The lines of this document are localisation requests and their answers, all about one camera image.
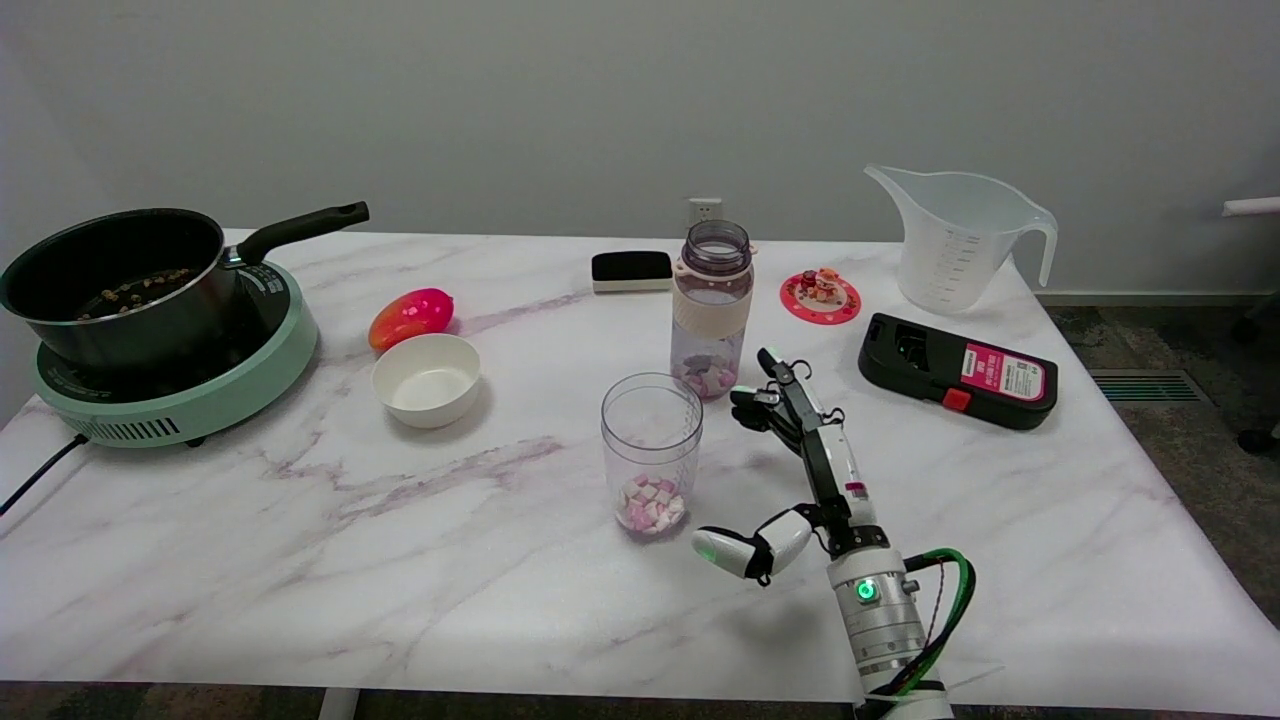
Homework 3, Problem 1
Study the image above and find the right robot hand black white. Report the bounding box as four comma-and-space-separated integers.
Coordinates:
693, 347, 891, 587

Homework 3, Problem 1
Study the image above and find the clear cup with pink cubes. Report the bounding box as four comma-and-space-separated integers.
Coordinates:
600, 373, 704, 538

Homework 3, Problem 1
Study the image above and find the translucent plastic measuring jug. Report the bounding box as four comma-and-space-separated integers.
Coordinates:
864, 164, 1059, 315

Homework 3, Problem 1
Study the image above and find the black device with pink label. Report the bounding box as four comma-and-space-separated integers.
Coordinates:
857, 312, 1060, 432

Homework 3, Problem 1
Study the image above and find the pink coaster with small figurines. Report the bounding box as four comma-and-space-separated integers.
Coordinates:
779, 267, 862, 326

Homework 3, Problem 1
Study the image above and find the clear bottle with beige band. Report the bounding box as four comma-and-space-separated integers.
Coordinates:
669, 220, 757, 402

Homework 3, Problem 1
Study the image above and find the black and white eraser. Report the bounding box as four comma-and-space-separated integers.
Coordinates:
591, 250, 674, 294

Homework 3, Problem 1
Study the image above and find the floor vent grille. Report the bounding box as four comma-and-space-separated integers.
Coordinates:
1088, 370, 1212, 406

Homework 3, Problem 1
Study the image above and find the white round bowl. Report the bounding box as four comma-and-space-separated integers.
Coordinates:
371, 333, 483, 430

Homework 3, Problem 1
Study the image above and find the red orange toy mango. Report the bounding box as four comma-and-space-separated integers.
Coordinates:
367, 288, 456, 352

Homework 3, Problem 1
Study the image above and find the green induction cooker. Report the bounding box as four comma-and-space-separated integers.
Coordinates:
31, 258, 320, 449

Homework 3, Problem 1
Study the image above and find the black saucepan with handle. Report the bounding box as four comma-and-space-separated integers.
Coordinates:
0, 201, 371, 373

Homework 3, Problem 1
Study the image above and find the black power cord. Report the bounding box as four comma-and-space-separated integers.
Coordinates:
0, 433, 89, 517

